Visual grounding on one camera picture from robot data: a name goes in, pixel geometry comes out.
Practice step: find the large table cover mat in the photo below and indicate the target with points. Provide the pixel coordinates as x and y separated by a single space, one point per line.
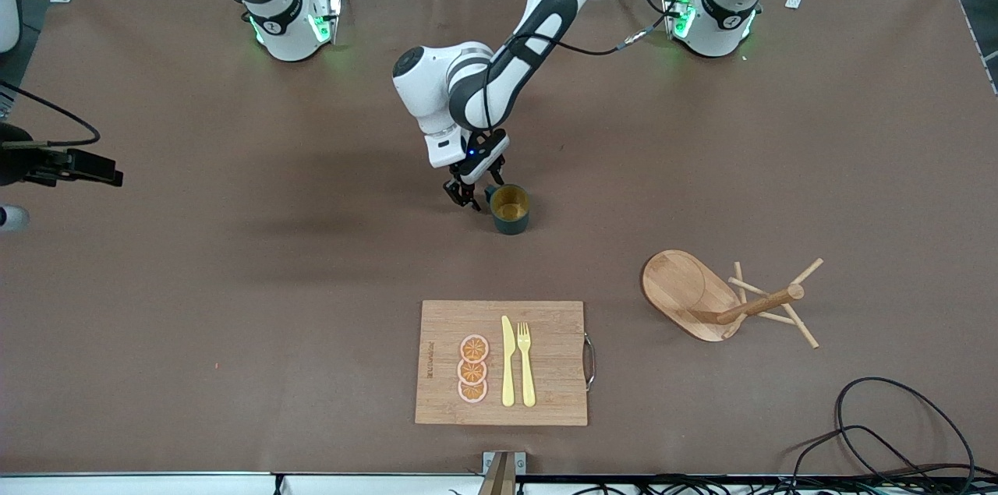
234 284

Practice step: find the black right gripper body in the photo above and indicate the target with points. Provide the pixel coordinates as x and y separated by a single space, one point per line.
17 164

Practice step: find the dark green cup yellow inside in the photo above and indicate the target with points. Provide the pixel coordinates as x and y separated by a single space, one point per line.
511 226

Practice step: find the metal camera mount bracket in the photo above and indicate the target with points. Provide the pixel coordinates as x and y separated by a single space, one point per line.
503 472

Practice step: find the toy orange slice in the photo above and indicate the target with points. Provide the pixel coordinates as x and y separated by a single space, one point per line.
472 373
472 393
474 348

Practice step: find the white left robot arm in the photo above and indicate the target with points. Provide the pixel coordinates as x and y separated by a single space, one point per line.
437 82

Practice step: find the yellow plastic knife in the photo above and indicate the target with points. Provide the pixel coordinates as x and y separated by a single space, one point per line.
507 370

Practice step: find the wooden mug rack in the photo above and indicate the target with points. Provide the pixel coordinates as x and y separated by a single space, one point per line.
686 288

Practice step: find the yellow plastic fork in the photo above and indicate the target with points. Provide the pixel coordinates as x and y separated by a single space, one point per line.
527 378

